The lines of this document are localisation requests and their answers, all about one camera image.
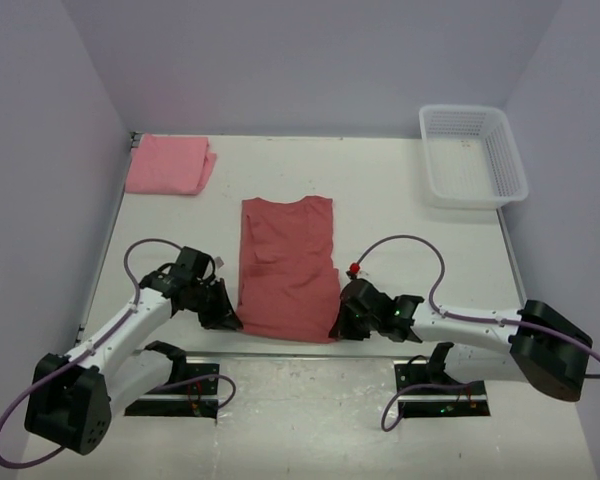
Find red t shirt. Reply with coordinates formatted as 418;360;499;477
236;196;340;344

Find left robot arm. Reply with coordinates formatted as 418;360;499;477
24;247;243;455

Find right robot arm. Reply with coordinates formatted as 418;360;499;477
329;279;592;402

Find folded pink t shirt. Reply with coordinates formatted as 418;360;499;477
124;134;217;196

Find white plastic basket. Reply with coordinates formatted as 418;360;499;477
419;104;529;210

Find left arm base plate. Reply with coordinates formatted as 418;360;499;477
124;378;219;419

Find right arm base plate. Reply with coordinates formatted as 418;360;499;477
394;355;491;419

